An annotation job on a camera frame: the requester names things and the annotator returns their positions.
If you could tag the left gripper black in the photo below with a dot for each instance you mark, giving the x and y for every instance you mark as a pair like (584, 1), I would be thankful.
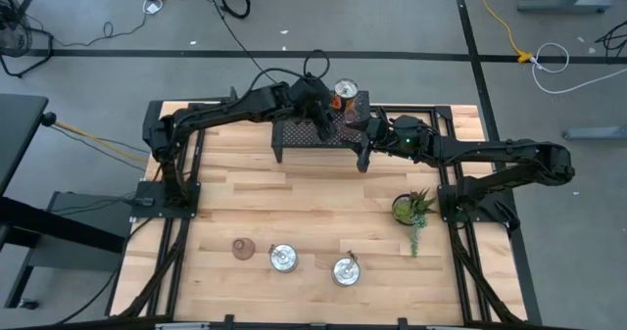
(308, 95)

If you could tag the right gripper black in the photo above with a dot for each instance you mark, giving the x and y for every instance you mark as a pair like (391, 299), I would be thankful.
(382, 134)

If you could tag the silver candle tin sandalwood label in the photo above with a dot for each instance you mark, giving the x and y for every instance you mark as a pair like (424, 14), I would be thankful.
(346, 272)

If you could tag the silver candle tin jasmine label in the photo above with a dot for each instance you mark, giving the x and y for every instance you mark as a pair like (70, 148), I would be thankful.
(284, 259)

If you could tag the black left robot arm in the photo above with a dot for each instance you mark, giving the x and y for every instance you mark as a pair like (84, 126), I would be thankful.
(220, 112)

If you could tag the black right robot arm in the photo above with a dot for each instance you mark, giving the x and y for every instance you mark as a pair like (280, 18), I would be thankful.
(490, 151)

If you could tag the silver candle tin orange label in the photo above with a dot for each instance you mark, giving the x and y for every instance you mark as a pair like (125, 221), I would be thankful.
(346, 88)

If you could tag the black mesh metal shelf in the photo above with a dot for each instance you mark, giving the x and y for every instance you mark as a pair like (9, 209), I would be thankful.
(303, 134)

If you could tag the succulent plant in black pot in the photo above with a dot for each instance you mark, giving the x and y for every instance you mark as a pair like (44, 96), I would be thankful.
(405, 211)

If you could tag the white power adapter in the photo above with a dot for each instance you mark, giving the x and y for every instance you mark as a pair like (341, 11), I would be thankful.
(153, 8)

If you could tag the grey cabinet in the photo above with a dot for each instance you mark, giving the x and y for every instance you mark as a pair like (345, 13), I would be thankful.
(112, 222)

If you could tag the black desk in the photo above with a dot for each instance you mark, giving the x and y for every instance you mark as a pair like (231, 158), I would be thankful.
(19, 134)

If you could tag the black aluminium rig frame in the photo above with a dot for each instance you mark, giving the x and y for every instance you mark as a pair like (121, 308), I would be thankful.
(443, 110)

